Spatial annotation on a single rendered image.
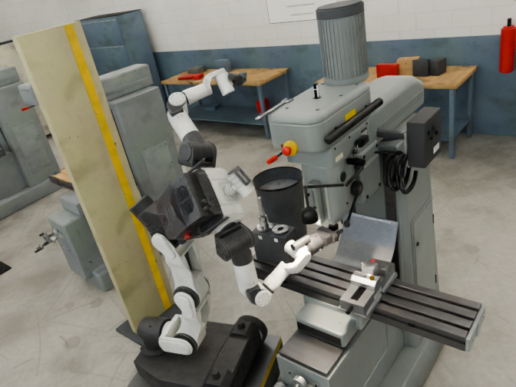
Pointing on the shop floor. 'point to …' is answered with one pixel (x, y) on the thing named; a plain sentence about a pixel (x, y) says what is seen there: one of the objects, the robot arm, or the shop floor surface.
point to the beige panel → (97, 167)
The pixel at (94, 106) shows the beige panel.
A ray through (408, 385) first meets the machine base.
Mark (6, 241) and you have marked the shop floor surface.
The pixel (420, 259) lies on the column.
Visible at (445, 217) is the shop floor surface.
